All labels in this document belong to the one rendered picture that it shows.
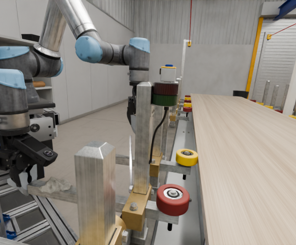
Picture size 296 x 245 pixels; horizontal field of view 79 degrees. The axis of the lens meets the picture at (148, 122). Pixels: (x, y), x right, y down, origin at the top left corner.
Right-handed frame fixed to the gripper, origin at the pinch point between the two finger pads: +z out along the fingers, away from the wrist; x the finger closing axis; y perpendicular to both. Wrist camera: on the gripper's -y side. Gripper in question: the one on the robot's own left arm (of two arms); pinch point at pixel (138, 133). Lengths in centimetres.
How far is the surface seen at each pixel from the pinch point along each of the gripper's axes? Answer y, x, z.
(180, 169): -11.4, -14.8, 10.9
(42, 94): 276, 128, 19
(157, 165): -11.1, -5.9, 8.6
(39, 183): -17.2, 31.1, 9.1
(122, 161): -2.4, 6.0, 11.1
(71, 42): 390, 98, -83
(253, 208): -39.3, -21.4, 5.2
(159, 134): -4.3, -8.0, -0.8
